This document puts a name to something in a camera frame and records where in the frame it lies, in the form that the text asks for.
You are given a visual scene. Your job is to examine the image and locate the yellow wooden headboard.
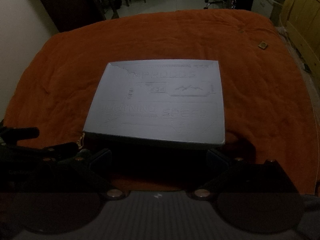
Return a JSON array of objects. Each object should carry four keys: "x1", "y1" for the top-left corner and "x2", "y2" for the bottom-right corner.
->
[{"x1": 279, "y1": 0, "x2": 320, "y2": 77}]

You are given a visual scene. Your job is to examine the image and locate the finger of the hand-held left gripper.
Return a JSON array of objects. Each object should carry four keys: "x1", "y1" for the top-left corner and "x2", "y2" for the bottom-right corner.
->
[
  {"x1": 37, "y1": 142, "x2": 78, "y2": 162},
  {"x1": 0, "y1": 127, "x2": 40, "y2": 141}
]

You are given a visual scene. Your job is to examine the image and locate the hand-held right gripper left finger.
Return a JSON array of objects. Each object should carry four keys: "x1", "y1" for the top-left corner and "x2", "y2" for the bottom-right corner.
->
[{"x1": 15, "y1": 148, "x2": 130, "y2": 200}]

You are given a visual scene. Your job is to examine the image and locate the orange blanket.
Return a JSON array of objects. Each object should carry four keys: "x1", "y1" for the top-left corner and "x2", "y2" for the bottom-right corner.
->
[{"x1": 0, "y1": 9, "x2": 316, "y2": 195}]

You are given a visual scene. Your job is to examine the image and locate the white cabinet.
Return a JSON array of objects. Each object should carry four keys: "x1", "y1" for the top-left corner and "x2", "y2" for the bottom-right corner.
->
[{"x1": 251, "y1": 0, "x2": 283, "y2": 19}]

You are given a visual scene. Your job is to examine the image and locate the white embossed box lid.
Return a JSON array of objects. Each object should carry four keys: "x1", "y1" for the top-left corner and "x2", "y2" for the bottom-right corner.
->
[{"x1": 82, "y1": 59, "x2": 226, "y2": 151}]

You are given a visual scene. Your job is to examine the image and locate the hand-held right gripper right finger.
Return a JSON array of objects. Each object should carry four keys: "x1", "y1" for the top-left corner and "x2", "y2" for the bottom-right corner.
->
[{"x1": 189, "y1": 148, "x2": 300, "y2": 200}]

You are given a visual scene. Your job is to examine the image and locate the dark wooden wardrobe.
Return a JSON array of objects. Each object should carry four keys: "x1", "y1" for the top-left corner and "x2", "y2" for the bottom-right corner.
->
[{"x1": 32, "y1": 0, "x2": 107, "y2": 33}]

